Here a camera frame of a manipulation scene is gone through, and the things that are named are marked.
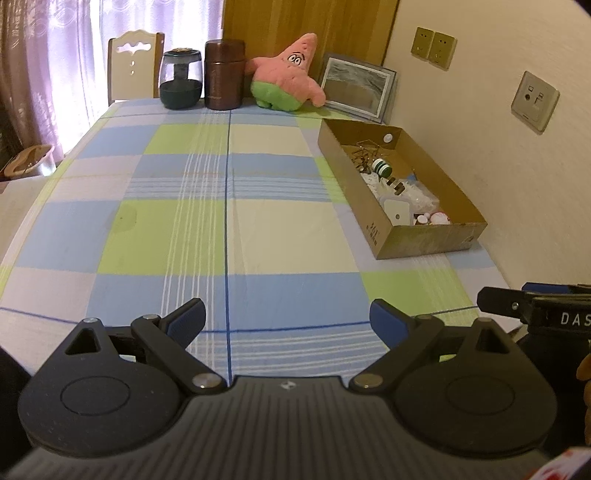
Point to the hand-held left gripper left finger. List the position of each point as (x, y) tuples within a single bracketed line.
[(184, 321)]

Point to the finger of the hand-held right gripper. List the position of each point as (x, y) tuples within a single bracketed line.
[(501, 301), (547, 287)]

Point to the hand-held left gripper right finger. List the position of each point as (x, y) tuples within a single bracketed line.
[(388, 321)]

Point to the cardboard box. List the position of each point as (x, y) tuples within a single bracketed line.
[(415, 242)]

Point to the white square plastic case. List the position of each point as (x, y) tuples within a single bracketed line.
[(397, 210)]

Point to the green and white jar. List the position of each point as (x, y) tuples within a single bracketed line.
[(382, 167)]

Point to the person's right hand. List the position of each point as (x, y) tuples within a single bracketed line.
[(585, 392)]

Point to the checkered tablecloth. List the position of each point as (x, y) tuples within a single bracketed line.
[(277, 230)]

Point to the red and white cloth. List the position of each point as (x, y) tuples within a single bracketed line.
[(563, 466)]

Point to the beige round basket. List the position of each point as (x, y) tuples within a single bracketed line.
[(27, 161)]

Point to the glass pot with dark base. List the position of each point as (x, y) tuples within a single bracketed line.
[(180, 92)]

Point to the framed picture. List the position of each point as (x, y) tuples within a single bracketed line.
[(355, 85)]

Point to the brown metal thermos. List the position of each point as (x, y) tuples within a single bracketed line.
[(224, 78)]

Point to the cream wooden chair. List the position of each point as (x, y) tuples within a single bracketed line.
[(122, 78)]

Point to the pink starfish plush toy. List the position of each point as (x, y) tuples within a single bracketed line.
[(286, 76)]

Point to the mauve curtain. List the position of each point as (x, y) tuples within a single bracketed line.
[(37, 69)]

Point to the wooden door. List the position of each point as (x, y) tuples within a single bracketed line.
[(346, 27)]

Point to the sheer white curtain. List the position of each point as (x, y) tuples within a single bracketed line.
[(184, 18)]

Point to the beige wall socket plate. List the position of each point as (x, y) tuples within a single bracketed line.
[(534, 101)]

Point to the olive wall switch plate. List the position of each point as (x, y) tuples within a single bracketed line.
[(442, 50), (421, 42)]

